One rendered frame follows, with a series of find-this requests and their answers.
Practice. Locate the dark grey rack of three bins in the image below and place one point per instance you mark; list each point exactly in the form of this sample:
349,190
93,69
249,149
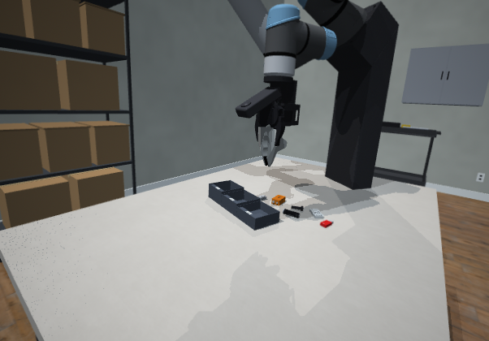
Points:
244,205

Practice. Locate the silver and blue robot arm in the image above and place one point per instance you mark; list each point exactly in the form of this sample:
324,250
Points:
280,32

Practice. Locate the white domino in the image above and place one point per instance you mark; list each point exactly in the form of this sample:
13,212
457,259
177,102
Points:
316,213

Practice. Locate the black aa battery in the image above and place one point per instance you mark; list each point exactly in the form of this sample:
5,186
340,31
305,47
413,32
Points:
291,213

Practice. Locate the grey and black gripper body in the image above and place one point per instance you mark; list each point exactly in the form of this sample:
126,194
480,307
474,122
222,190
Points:
271,113

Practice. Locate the orange 9v battery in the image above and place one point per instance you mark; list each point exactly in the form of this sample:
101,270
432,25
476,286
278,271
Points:
278,200

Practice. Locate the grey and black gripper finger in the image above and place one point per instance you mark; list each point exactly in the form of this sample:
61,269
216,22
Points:
276,144
262,134

